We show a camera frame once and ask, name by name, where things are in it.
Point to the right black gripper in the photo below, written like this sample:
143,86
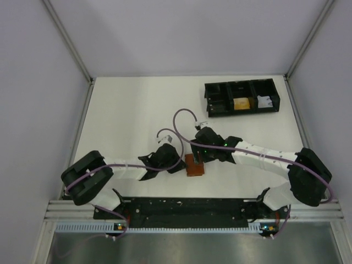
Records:
202,152

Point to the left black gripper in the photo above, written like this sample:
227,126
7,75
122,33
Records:
172,156

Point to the brown leather card holder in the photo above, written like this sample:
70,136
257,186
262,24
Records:
193,169

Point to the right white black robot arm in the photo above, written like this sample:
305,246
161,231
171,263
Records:
306,177

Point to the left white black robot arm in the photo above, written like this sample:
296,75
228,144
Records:
93,178

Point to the yellow card in tray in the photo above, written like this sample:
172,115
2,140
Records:
241,103

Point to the white card in tray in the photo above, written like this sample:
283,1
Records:
264,102

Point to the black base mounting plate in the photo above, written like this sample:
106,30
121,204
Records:
167,212

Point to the black three-compartment organizer tray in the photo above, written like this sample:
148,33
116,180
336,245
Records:
219,97

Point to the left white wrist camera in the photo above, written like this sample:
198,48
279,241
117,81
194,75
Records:
164,140

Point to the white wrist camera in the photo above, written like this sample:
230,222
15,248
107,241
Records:
164,140
201,125

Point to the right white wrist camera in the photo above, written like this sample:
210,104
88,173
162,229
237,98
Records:
201,125

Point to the aluminium front frame rail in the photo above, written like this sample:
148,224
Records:
60,210

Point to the grey slotted cable duct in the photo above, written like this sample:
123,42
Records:
116,228

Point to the left aluminium corner post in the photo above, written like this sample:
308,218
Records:
67,40

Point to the aluminium corner post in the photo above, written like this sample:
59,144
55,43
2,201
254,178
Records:
67,40
316,27

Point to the right aluminium corner post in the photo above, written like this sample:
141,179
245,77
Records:
316,27

